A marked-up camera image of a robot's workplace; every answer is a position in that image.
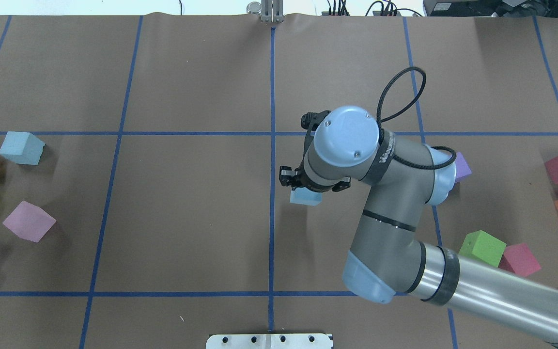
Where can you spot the green foam block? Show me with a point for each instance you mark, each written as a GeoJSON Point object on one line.
{"type": "Point", "coordinates": [483, 247]}

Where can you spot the pink foam block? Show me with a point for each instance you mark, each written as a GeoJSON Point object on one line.
{"type": "Point", "coordinates": [520, 260]}

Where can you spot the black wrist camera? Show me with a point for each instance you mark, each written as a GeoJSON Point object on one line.
{"type": "Point", "coordinates": [310, 121]}

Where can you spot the aluminium frame post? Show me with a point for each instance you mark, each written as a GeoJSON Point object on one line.
{"type": "Point", "coordinates": [272, 11]}

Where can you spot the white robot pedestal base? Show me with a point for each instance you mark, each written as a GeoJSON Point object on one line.
{"type": "Point", "coordinates": [271, 341]}

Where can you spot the black power strip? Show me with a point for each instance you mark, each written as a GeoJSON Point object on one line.
{"type": "Point", "coordinates": [370, 13]}

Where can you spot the light blue foam block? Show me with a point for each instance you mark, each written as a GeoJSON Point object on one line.
{"type": "Point", "coordinates": [22, 148]}
{"type": "Point", "coordinates": [305, 197]}

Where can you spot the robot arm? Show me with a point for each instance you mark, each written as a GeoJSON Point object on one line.
{"type": "Point", "coordinates": [386, 256]}

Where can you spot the black laptop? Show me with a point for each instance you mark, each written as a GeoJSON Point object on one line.
{"type": "Point", "coordinates": [491, 8]}

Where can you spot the lilac foam block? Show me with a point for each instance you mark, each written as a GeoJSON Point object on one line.
{"type": "Point", "coordinates": [29, 222]}

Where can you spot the small metal cylinder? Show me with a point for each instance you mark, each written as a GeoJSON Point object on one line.
{"type": "Point", "coordinates": [254, 7]}

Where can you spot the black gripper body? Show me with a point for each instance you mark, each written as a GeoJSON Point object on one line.
{"type": "Point", "coordinates": [290, 177]}

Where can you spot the purple foam block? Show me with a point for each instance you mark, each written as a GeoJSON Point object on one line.
{"type": "Point", "coordinates": [463, 170]}

